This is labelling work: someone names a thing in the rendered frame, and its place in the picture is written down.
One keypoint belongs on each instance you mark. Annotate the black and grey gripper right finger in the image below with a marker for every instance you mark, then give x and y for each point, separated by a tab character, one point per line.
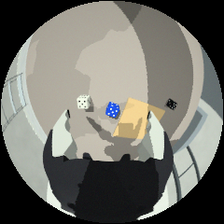
155	149

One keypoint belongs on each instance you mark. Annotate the tan mat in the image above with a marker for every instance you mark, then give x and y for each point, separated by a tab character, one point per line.
133	121

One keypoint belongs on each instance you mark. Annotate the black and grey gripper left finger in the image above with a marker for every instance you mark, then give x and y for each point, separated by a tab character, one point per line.
60	147

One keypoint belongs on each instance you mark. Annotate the blue die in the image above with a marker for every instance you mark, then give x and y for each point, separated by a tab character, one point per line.
112	110

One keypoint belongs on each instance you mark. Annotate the black die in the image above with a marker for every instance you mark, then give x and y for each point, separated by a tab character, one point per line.
171	104

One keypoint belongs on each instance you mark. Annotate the white die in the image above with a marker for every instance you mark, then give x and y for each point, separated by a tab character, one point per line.
83	101

